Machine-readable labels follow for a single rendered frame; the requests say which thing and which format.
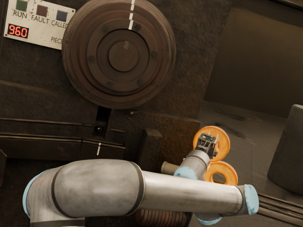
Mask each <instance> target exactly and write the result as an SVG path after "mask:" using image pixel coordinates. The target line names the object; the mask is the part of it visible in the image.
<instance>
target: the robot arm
mask: <svg viewBox="0 0 303 227"><path fill-rule="evenodd" d="M217 138H218V134H217V137H214V136H211V135H210V132H208V134H206V133H203V132H202V133H201V135H200V136H199V138H198V141H197V145H196V147H195V150H192V151H191V152H189V154H188V155H187V157H186V158H183V162H182V163H181V165H180V166H179V168H178V169H177V170H176V171H175V173H174V175H173V176H171V175H165V174H160V173H152V172H147V171H142V170H141V169H140V168H139V166H138V165H137V164H135V163H134V162H130V161H126V160H119V159H89V160H80V161H75V162H71V163H69V164H66V165H63V166H60V167H57V168H52V169H48V170H45V171H43V172H42V173H40V174H39V175H37V176H35V177H34V178H33V179H32V180H31V181H30V182H29V183H28V185H27V187H26V189H25V191H24V194H23V208H24V211H25V213H26V214H27V215H28V217H29V218H30V227H85V217H95V216H128V215H131V214H132V213H134V212H135V211H136V210H137V209H145V210H163V211H181V212H194V215H195V217H196V218H197V219H198V221H199V222H200V223H201V224H203V225H212V224H215V223H217V222H218V221H220V220H221V218H222V217H228V216H238V215H248V214H249V215H251V214H255V213H256V212H257V211H258V208H259V200H258V196H257V192H256V190H255V188H254V187H253V186H252V185H246V184H245V185H243V186H234V185H224V184H218V183H213V182H207V181H206V180H205V178H204V176H205V174H206V172H207V171H208V169H209V167H210V164H211V161H210V160H211V159H213V157H216V156H217V154H218V151H219V149H218V148H217V147H218V141H219V138H218V139H217Z"/></svg>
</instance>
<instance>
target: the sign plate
mask: <svg viewBox="0 0 303 227"><path fill-rule="evenodd" d="M17 1H18V0H9V4H8V11H7V17H6V23H5V32H4V37H8V38H12V39H16V40H20V41H25V42H29V43H33V44H37V45H42V46H46V47H50V48H54V49H59V50H61V47H62V40H63V35H64V32H65V29H66V27H67V25H68V23H69V21H70V19H71V18H72V16H73V15H74V14H75V9H71V8H68V7H64V6H61V5H56V4H53V3H49V2H46V1H42V0H21V1H25V2H27V6H26V11H23V10H19V9H16V7H17ZM38 5H39V6H43V7H47V11H46V16H42V15H38V14H37V8H38ZM58 11H62V12H66V13H67V15H66V20H65V21H62V20H58V19H57V14H58ZM11 25H12V26H11ZM10 26H11V28H10ZM13 26H14V27H15V28H14V27H13ZM17 27H20V28H17ZM16 28H17V30H16ZM24 28H25V29H26V30H27V32H26V30H25V29H24ZM11 29H14V30H11ZM22 29H23V32H22ZM13 31H14V33H13ZM15 31H19V32H20V35H19V32H16V34H18V35H19V36H18V35H16V34H15ZM10 33H12V34H10ZM22 33H23V34H22ZM21 34H22V35H21ZM25 34H26V36H25ZM23 36H25V37H23Z"/></svg>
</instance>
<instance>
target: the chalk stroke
mask: <svg viewBox="0 0 303 227"><path fill-rule="evenodd" d="M134 1H135V0H132V6H131V10H133V8H134ZM132 16H133V14H132V13H130V17H129V19H131V21H130V25H129V29H130V30H131V29H132V24H133V21H132Z"/></svg>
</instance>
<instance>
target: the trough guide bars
mask: <svg viewBox="0 0 303 227"><path fill-rule="evenodd" d="M213 181H214V183H218V184H225V183H223V182H220V181H216V180H213ZM257 195H258V196H261V197H264V198H268V199H271V200H275V201H278V202H281V203H284V204H288V205H291V206H295V207H298V208H301V209H303V206H302V205H299V204H295V203H292V202H288V201H285V200H281V199H278V198H275V197H271V196H268V195H264V194H261V193H257ZM258 200H259V202H261V203H265V204H268V205H271V206H275V207H278V208H281V209H285V210H288V211H291V212H294V213H298V214H301V215H303V211H302V210H299V209H295V208H292V207H289V206H286V205H282V204H279V203H275V202H272V201H269V200H265V199H262V198H258ZM259 207H261V208H265V209H268V210H271V211H275V212H278V213H281V214H285V215H288V216H291V217H294V218H298V219H301V220H303V217H302V216H298V215H295V214H292V213H288V212H285V211H282V210H279V209H275V208H272V207H269V206H265V205H262V204H259Z"/></svg>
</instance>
